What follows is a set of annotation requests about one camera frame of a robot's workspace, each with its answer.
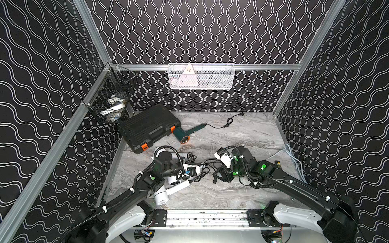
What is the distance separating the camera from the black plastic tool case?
0.97 m

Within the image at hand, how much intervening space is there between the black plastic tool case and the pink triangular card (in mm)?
277

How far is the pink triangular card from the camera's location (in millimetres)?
897

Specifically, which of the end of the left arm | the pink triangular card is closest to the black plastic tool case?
the pink triangular card
